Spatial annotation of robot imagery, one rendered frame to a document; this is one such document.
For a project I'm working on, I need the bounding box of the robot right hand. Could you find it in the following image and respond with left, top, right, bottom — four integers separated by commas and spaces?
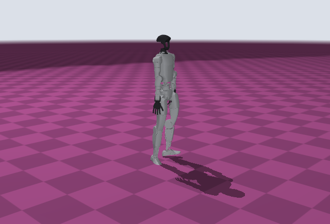
153, 97, 163, 115

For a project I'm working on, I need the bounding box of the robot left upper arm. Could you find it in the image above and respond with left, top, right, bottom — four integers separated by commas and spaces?
172, 54, 177, 78

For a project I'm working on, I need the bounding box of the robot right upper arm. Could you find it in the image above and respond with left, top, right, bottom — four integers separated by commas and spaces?
153, 56, 163, 82

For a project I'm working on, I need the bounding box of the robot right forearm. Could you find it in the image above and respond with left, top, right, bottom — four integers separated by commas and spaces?
155, 76, 162, 100

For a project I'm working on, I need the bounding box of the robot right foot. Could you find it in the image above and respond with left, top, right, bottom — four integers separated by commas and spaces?
151, 155, 162, 165

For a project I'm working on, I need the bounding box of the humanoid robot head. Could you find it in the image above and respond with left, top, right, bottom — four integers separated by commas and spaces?
156, 35, 171, 54

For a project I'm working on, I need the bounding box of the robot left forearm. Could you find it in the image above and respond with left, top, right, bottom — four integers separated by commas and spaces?
170, 77, 176, 92

